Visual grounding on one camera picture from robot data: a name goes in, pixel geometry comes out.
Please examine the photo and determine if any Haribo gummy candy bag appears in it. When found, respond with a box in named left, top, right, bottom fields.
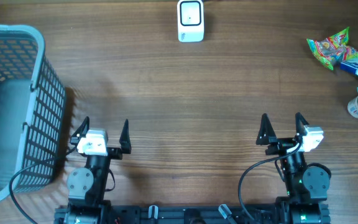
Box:
left=306, top=27, right=358, bottom=70

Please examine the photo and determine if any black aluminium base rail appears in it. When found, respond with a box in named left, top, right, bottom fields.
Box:
left=53, top=203, right=331, bottom=224

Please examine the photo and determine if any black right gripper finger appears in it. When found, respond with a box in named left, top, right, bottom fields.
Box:
left=255, top=113, right=277, bottom=145
left=295, top=112, right=309, bottom=136

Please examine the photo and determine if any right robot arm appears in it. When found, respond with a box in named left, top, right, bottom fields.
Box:
left=256, top=113, right=331, bottom=223

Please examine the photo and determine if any black camera cable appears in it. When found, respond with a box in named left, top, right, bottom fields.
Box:
left=8, top=146, right=78, bottom=224
left=237, top=141, right=304, bottom=224

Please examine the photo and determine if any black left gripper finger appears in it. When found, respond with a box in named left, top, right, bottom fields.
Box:
left=70, top=116, right=90, bottom=146
left=119, top=119, right=132, bottom=154

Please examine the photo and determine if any grey plastic shopping basket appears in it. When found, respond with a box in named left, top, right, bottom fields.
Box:
left=0, top=25, right=66, bottom=201

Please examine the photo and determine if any black left camera cable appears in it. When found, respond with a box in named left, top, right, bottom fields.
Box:
left=8, top=146, right=78, bottom=224

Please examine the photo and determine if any black right camera cable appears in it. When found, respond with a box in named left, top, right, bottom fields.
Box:
left=237, top=141, right=304, bottom=224

